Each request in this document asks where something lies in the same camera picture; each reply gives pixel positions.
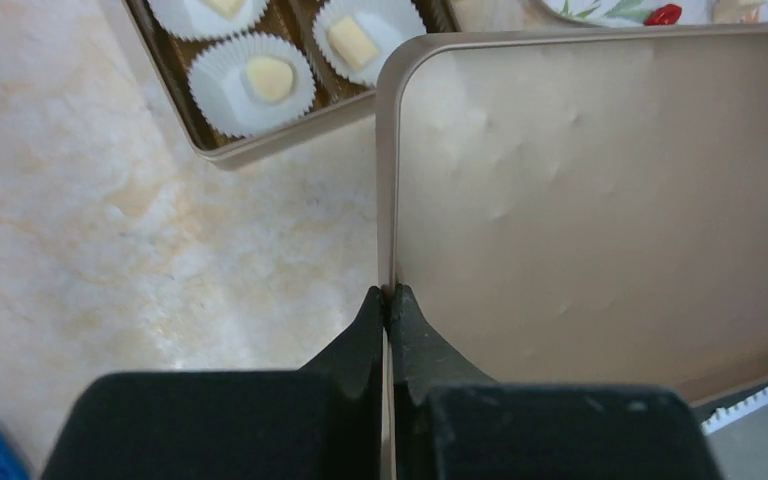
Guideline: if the white chocolate block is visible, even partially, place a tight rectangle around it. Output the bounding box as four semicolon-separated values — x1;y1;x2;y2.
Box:
327;16;380;72

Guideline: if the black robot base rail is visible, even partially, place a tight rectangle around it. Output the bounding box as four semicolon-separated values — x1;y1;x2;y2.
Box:
693;381;768;435

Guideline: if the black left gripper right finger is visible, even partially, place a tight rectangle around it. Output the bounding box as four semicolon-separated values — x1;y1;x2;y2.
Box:
387;285;721;479

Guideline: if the gold box lid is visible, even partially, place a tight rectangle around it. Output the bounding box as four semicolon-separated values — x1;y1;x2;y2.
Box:
376;25;768;479

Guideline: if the red lips candy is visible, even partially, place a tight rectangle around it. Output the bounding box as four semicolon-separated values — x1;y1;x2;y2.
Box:
643;3;683;26

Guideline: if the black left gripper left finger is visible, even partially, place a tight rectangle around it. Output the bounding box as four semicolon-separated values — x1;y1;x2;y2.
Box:
42;287;384;479

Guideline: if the floral white serving tray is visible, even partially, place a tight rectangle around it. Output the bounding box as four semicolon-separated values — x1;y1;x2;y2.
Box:
543;0;768;28

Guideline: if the cream heart chocolate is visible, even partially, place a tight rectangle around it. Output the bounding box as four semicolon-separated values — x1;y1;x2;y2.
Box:
246;56;295;103

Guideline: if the white paper cup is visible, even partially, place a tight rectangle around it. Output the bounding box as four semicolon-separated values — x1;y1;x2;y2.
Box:
313;0;426;88
188;33;316;137
148;0;269;41

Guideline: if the white chocolate piece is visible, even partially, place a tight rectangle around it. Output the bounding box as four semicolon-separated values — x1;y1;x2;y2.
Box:
202;0;245;20

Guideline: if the brown chocolate box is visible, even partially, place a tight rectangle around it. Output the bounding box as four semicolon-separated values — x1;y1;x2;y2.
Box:
125;1;460;169

